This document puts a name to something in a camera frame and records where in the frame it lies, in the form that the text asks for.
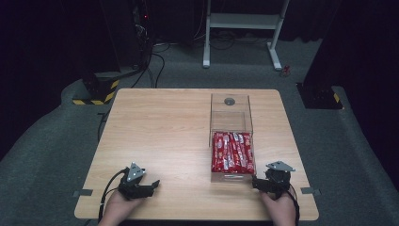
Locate dark equipment rack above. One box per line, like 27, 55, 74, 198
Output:
131, 0, 154, 69

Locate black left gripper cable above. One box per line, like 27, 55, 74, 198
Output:
97, 168, 130, 222

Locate black yellow striped stand base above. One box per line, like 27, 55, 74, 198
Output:
72, 77, 121, 106

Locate grey table edge bracket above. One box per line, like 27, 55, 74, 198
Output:
299, 186, 322, 196
72, 188, 94, 199

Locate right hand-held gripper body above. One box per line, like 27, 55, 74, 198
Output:
263, 160, 296, 200

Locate pile of red snack packets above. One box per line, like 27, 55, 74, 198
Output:
211, 131, 256, 175

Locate white metal stand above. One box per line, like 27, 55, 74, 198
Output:
202, 0, 292, 72

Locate clear acrylic box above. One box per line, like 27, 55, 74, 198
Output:
208, 92, 257, 184

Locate person's left hand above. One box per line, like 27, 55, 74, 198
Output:
98, 189, 146, 226

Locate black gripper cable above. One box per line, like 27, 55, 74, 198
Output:
287, 184, 301, 226
97, 168, 130, 222

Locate black cable beside table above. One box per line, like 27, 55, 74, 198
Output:
96, 108, 111, 143

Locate person's right hand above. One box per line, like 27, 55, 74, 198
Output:
259, 187, 297, 226

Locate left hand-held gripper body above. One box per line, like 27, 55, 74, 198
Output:
118, 161, 154, 201

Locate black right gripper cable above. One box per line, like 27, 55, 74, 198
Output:
287, 184, 301, 226

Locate black floor cables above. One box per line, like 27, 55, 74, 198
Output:
131, 41, 172, 89

